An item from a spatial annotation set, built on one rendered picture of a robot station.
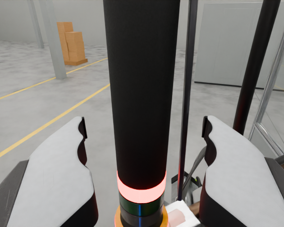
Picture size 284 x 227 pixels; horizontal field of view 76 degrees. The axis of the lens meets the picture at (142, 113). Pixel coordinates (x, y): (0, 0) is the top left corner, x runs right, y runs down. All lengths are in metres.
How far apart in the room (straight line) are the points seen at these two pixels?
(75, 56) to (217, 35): 5.42
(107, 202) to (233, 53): 4.71
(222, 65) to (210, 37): 0.80
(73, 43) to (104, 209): 6.96
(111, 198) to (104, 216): 0.20
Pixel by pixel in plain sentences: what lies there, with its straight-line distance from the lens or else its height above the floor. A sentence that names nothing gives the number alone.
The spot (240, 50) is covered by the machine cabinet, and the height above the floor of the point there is 0.98.
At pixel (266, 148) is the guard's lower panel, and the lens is 1.54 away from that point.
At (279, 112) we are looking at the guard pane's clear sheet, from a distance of 1.45.
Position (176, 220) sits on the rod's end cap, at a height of 1.55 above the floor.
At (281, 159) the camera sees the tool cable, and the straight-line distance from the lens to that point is 0.30.
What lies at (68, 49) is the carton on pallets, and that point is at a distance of 8.44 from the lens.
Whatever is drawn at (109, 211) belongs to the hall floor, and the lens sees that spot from 2.09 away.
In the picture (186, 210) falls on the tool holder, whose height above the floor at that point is 1.55.
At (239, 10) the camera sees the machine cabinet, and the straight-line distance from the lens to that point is 5.52.
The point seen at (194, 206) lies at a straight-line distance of 0.22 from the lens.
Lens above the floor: 1.72
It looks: 28 degrees down
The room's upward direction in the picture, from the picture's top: straight up
